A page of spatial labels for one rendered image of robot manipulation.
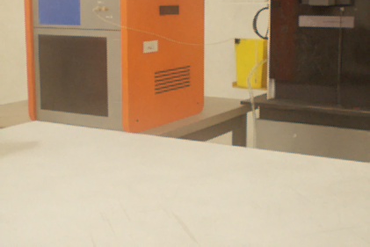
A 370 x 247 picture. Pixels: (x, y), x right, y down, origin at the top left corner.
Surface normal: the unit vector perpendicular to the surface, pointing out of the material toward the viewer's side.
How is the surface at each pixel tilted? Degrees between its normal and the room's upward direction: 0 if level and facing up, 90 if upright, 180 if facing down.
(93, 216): 0
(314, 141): 90
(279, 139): 90
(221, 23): 90
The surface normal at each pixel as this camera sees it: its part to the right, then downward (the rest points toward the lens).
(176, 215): 0.00, -0.99
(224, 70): -0.51, 0.15
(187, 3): 0.86, 0.09
